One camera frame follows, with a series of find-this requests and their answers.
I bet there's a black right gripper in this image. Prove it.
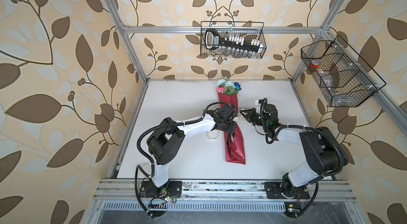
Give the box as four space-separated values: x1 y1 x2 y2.
240 108 268 129

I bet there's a cream ribbon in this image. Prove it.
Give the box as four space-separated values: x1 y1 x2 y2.
207 110 244 140

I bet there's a pink fake rose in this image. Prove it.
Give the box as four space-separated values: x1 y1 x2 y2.
217 87 225 93

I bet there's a light blue fake rose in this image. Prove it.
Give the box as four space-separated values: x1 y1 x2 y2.
216 78 239 96

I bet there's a dark red wrapping paper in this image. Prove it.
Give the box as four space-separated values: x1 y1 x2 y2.
218 93 246 165

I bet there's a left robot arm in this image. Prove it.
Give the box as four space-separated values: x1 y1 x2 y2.
134 102 236 218

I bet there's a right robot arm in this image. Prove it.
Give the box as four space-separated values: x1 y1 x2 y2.
240 99 349 219

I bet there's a black tool in basket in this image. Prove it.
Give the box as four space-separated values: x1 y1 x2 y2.
200 27 267 55

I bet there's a plastic bottle red cap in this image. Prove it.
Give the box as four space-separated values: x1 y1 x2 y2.
308 60 340 93

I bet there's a back wire basket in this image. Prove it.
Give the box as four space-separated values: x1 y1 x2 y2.
200 21 267 59

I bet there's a wire basket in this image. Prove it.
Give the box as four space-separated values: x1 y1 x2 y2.
200 21 267 59
301 35 386 107

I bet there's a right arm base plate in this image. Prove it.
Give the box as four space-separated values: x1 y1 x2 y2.
264 181 310 200

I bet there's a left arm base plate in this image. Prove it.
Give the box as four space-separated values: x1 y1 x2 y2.
139 180 183 198

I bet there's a right wire basket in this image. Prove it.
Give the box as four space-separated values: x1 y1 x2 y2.
301 35 386 107

